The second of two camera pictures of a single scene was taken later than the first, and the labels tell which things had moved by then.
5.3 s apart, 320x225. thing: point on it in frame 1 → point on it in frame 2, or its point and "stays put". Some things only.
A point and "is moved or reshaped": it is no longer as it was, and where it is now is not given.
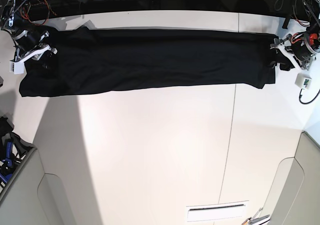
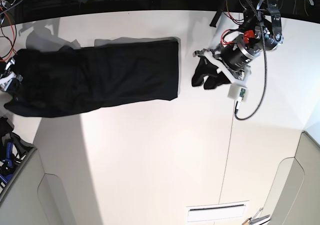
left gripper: [28, 40] → [6, 81]
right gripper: [304, 46] → [236, 55]
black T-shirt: [88, 60] is moved or reshaped
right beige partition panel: [294, 198] stays put
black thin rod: [215, 207] stays put
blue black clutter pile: [13, 150] stays put
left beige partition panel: [34, 197] stays put
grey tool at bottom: [260, 221] stays put
